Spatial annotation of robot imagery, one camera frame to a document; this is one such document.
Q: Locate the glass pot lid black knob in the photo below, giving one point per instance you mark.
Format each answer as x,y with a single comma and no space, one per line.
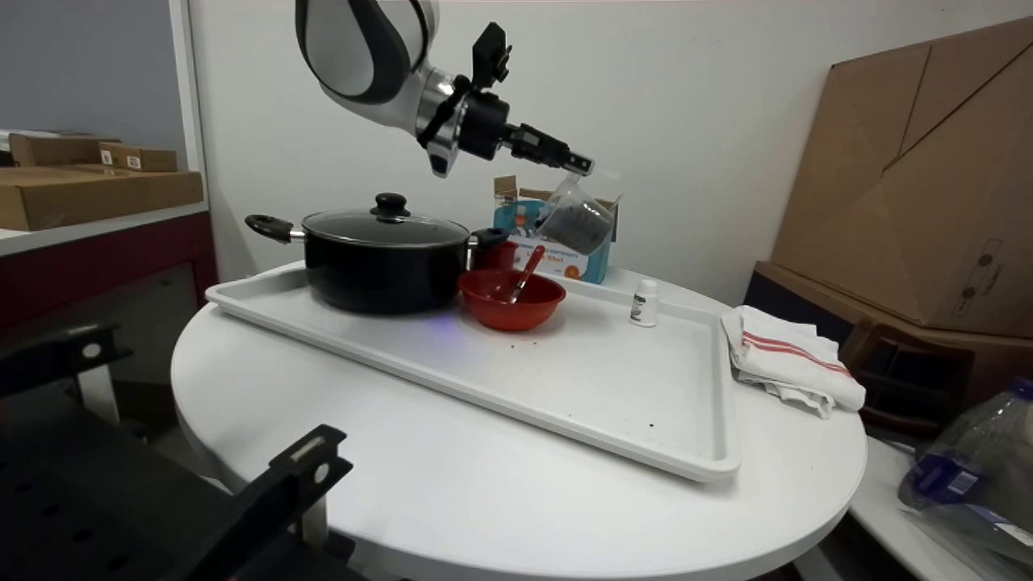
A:
381,228

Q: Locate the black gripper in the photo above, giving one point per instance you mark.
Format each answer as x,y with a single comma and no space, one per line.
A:
489,126

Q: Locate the white towel red stripes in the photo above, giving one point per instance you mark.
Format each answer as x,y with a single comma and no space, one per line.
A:
786,359

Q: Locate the red cabinet white top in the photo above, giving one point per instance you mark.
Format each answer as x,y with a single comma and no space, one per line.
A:
99,264

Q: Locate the white plastic tray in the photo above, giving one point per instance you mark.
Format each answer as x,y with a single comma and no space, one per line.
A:
485,377

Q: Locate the orange bowl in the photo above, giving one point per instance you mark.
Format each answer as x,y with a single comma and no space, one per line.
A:
511,312

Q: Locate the clear plastic bag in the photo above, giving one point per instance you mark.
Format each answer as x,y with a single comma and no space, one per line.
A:
985,472

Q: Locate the blue printed cardboard box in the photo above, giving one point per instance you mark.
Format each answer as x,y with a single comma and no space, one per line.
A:
511,211

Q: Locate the orange plastic spoon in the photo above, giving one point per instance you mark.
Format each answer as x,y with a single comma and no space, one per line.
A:
527,268

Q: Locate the small cardboard box with labels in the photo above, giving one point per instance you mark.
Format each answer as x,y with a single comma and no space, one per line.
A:
65,151

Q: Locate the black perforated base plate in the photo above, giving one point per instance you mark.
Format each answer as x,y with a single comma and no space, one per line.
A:
77,496

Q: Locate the large brown cardboard sheet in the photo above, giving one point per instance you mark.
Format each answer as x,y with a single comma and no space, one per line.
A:
925,194

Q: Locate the black cooking pot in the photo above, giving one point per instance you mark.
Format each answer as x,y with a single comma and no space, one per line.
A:
374,275

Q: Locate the dark red cup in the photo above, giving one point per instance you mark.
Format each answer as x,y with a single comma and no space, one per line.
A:
492,256

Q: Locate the black metal bracket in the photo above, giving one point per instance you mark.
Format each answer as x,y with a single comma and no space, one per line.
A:
61,356
277,496

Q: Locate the wide flat cardboard box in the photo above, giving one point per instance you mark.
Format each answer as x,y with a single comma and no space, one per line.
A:
99,194

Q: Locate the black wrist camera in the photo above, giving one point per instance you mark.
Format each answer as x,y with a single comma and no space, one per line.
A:
492,54

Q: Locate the dark wooden rack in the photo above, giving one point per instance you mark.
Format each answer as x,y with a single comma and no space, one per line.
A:
910,377

